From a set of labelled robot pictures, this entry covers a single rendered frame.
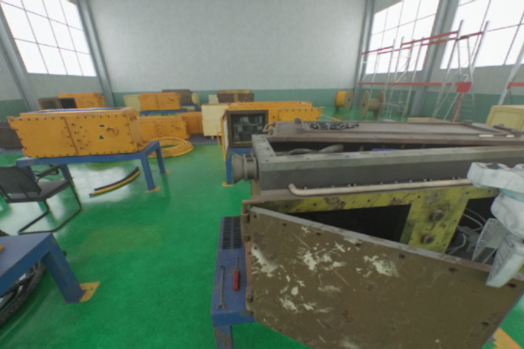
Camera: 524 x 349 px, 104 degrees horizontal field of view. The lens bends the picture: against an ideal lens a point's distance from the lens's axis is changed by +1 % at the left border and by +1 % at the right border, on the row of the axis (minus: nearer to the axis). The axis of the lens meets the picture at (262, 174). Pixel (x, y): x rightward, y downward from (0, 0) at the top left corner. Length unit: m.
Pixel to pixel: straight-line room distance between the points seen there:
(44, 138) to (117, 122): 1.04
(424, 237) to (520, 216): 0.56
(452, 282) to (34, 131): 4.39
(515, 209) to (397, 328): 0.45
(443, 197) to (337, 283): 0.55
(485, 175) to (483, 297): 0.30
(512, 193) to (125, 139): 3.69
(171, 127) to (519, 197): 6.69
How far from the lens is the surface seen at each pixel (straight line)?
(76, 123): 3.97
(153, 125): 6.92
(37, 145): 4.34
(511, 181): 0.57
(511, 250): 0.62
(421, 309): 0.77
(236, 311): 1.15
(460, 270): 0.68
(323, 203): 0.77
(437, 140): 1.23
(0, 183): 3.54
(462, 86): 7.04
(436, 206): 1.06
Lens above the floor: 1.59
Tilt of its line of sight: 24 degrees down
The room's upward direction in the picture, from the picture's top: 1 degrees counter-clockwise
